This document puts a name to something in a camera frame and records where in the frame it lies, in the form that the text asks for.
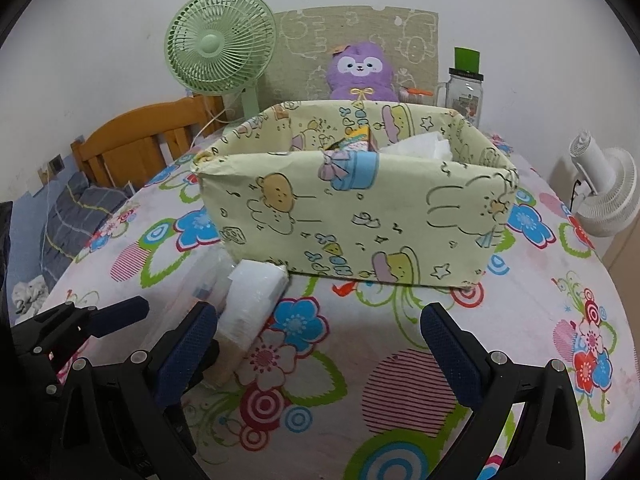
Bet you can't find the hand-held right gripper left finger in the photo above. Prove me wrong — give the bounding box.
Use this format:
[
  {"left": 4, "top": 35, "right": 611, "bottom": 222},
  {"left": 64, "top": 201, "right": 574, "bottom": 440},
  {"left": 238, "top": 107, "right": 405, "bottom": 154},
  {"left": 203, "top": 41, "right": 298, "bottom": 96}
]
[{"left": 54, "top": 301, "right": 219, "bottom": 480}]

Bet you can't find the small jar orange lid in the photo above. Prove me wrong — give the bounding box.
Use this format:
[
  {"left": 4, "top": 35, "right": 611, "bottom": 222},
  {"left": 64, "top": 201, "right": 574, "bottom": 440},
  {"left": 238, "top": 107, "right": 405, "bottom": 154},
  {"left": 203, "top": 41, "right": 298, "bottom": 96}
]
[{"left": 400, "top": 85, "right": 436, "bottom": 106}]

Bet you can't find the grey plaid bedding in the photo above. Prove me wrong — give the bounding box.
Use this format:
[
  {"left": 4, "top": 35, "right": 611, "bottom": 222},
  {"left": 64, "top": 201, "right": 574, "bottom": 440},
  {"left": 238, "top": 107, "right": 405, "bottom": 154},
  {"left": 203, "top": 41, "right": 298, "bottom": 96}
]
[{"left": 40, "top": 170, "right": 136, "bottom": 281}]

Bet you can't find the purple plush toy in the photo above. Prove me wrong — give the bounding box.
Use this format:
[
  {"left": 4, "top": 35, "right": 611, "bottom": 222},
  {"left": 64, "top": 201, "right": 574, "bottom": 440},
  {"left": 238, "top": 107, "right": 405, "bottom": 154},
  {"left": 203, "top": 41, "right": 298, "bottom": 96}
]
[{"left": 327, "top": 42, "right": 401, "bottom": 103}]

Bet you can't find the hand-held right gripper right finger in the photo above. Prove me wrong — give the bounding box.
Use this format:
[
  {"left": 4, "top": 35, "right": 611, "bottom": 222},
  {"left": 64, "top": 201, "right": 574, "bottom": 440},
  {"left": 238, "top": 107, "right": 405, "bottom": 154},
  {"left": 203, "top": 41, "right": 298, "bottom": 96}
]
[{"left": 420, "top": 301, "right": 587, "bottom": 480}]

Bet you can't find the beige printed board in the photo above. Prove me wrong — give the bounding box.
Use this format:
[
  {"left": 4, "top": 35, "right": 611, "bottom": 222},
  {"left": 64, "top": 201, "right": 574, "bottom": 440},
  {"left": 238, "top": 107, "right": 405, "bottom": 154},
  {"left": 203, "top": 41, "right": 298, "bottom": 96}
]
[{"left": 265, "top": 5, "right": 441, "bottom": 106}]

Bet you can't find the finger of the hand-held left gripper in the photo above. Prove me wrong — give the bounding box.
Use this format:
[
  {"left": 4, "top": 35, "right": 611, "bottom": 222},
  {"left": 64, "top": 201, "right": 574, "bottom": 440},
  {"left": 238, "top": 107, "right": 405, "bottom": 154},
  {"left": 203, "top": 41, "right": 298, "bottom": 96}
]
[
  {"left": 37, "top": 296, "right": 151, "bottom": 356},
  {"left": 192, "top": 340, "right": 222, "bottom": 387}
]

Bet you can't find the green desk fan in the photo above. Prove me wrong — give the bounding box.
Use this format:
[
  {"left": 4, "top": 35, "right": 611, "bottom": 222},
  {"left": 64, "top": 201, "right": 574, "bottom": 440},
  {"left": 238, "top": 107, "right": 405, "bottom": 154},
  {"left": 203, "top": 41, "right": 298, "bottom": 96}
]
[{"left": 165, "top": 0, "right": 277, "bottom": 121}]

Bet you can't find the white beige cloth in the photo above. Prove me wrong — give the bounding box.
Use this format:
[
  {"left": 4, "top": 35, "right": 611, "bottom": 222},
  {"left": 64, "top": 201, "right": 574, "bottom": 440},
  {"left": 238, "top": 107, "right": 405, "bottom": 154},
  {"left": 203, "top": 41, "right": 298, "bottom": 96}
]
[{"left": 202, "top": 260, "right": 291, "bottom": 388}]

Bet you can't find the orange wooden chair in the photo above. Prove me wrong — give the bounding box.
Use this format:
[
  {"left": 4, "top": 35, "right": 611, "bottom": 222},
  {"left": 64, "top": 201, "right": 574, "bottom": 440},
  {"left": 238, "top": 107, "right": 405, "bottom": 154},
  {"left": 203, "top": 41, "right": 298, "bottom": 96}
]
[{"left": 70, "top": 95, "right": 226, "bottom": 191}]

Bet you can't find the clear plastic packet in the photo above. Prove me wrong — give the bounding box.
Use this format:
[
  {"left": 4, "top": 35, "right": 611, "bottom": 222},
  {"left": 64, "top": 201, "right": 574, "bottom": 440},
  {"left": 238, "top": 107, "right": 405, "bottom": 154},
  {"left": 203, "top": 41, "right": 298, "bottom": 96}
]
[{"left": 170, "top": 250, "right": 236, "bottom": 321}]

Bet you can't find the yellow printed storage box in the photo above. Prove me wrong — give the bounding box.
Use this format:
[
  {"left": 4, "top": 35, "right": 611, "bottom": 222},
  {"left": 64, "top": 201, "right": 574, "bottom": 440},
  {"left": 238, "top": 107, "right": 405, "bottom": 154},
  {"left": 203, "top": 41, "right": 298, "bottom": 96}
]
[{"left": 192, "top": 100, "right": 518, "bottom": 291}]

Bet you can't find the yellow printed packet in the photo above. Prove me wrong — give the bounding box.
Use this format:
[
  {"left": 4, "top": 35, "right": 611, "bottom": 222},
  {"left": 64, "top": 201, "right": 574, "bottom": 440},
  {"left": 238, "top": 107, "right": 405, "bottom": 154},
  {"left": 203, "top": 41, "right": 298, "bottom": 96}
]
[{"left": 340, "top": 127, "right": 373, "bottom": 153}]

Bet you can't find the white desk fan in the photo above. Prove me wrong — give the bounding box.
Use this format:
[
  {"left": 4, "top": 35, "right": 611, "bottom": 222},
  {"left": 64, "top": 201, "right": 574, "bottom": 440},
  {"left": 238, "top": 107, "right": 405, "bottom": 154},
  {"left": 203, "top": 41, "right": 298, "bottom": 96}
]
[{"left": 569, "top": 130, "right": 633, "bottom": 238}]

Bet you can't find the glass jar mug green lid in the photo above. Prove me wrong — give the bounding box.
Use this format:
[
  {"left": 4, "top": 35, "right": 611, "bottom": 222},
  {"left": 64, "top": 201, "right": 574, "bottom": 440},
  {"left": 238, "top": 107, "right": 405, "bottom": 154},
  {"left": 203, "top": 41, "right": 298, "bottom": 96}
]
[{"left": 440, "top": 47, "right": 486, "bottom": 128}]

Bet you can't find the white crumpled cloth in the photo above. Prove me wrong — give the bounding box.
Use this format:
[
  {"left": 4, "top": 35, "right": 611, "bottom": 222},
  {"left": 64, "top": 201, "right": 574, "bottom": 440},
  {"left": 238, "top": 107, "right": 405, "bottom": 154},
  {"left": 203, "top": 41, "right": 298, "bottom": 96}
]
[{"left": 12, "top": 280, "right": 48, "bottom": 313}]

